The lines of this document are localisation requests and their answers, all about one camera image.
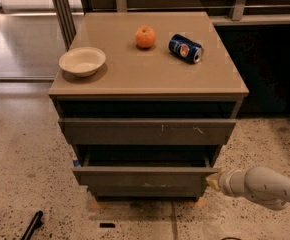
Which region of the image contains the orange fruit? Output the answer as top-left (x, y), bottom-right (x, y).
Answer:
top-left (135, 25), bottom-right (156, 49)

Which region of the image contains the black object on floor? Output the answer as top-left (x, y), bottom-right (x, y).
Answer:
top-left (21, 211), bottom-right (43, 240)

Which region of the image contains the blue soda can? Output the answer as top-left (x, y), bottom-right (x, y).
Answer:
top-left (168, 34), bottom-right (203, 64)

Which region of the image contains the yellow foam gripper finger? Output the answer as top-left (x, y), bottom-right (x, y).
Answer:
top-left (206, 173), bottom-right (221, 190)

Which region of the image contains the grey drawer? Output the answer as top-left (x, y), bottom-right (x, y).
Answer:
top-left (59, 118), bottom-right (236, 145)
top-left (73, 156), bottom-right (219, 199)

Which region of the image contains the blue tape piece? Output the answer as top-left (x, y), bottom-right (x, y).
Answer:
top-left (73, 160), bottom-right (81, 167)

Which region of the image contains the grey drawer cabinet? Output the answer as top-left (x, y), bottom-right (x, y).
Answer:
top-left (48, 11), bottom-right (250, 202)

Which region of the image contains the white bowl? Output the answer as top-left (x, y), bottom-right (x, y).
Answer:
top-left (59, 47), bottom-right (106, 77)

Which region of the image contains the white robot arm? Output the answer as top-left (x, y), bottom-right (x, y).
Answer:
top-left (206, 167), bottom-right (290, 211)

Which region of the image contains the grey top drawer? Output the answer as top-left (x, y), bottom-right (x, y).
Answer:
top-left (59, 118), bottom-right (236, 145)

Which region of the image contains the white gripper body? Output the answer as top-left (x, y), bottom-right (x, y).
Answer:
top-left (218, 169), bottom-right (248, 197)

